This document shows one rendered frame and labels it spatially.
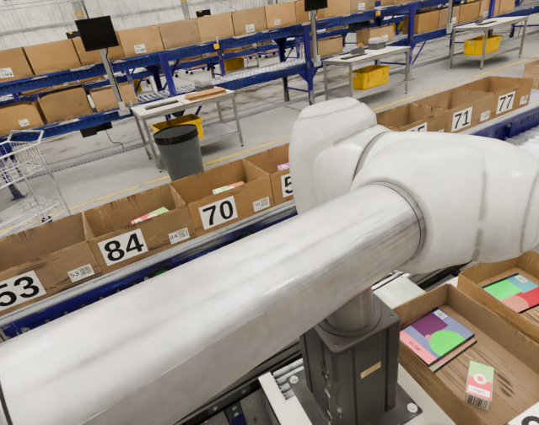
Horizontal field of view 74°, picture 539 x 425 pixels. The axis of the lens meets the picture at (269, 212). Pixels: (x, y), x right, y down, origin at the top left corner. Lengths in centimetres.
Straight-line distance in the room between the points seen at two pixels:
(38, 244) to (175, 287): 156
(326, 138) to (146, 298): 39
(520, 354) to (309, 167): 87
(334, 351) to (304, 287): 50
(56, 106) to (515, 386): 545
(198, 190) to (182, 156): 237
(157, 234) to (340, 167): 107
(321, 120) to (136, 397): 45
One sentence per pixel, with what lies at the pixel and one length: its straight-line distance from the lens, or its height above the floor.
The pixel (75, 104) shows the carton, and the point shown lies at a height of 96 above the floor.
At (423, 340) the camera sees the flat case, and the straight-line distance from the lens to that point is 120.
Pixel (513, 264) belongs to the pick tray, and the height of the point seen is 77.
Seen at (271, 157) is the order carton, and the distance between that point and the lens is 192.
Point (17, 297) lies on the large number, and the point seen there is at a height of 94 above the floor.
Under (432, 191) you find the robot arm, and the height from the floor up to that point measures 150.
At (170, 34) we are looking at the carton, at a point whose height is 156.
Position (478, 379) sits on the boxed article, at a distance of 113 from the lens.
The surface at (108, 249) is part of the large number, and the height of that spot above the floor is 99.
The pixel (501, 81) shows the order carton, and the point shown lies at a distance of 307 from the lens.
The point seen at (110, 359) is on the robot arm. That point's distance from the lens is 24.
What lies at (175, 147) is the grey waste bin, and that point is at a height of 52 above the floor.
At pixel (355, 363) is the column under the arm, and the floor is 102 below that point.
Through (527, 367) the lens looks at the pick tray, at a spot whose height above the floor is 76.
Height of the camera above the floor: 169
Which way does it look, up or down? 30 degrees down
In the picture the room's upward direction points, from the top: 10 degrees counter-clockwise
